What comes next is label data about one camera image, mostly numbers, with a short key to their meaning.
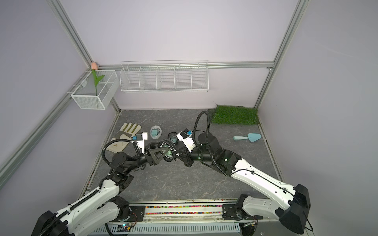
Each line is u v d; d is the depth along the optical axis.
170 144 0.63
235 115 1.12
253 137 1.02
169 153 0.63
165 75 1.05
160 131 1.05
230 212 0.74
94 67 0.89
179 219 0.73
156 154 0.60
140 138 0.62
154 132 1.04
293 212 0.37
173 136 1.02
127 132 1.06
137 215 0.73
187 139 0.57
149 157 0.60
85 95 0.78
